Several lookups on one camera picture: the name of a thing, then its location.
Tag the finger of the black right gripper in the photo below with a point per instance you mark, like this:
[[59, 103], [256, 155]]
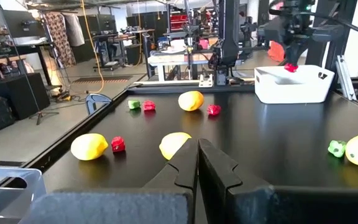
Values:
[[300, 51], [291, 53]]

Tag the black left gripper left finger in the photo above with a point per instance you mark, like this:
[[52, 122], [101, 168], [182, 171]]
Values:
[[185, 168]]

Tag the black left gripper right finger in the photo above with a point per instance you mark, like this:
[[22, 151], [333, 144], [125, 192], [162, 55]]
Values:
[[216, 174]]

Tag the small red bell pepper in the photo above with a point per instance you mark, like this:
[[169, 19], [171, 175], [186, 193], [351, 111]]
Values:
[[291, 67], [213, 109], [149, 105], [118, 144]]

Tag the small green bell pepper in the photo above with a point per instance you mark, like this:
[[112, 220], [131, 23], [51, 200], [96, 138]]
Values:
[[134, 104], [337, 148]]

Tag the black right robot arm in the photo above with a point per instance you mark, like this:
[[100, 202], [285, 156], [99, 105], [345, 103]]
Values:
[[228, 40]]

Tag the orange object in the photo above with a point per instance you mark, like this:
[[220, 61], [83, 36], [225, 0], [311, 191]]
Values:
[[276, 51]]

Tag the white plastic basket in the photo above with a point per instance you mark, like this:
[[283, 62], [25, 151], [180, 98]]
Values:
[[291, 87]]

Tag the white workbench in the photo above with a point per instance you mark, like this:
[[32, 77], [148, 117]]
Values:
[[179, 59]]

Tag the red storage bins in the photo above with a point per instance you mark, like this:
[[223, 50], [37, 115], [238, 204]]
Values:
[[179, 21]]

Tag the black rolling desk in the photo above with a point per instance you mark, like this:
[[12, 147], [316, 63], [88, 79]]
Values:
[[107, 49]]

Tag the black tripod stand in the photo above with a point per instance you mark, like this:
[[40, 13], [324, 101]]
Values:
[[43, 114]]

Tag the grey translucent plastic basket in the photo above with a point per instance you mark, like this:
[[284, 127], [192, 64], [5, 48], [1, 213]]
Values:
[[11, 193]]

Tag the grey hanging cloth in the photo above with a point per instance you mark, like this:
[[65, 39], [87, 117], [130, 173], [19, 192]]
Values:
[[74, 29]]

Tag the black box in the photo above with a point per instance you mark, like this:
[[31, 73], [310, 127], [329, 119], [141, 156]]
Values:
[[20, 95]]

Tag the patterned hanging cloth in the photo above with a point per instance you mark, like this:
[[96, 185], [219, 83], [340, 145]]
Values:
[[59, 37]]

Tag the silver metal bracket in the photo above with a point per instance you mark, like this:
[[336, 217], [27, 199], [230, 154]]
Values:
[[345, 77]]

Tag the white mounting bracket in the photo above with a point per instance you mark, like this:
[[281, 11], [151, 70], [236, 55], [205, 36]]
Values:
[[206, 81]]

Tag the black metal table frame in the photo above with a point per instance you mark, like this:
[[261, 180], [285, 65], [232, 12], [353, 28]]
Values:
[[79, 132]]

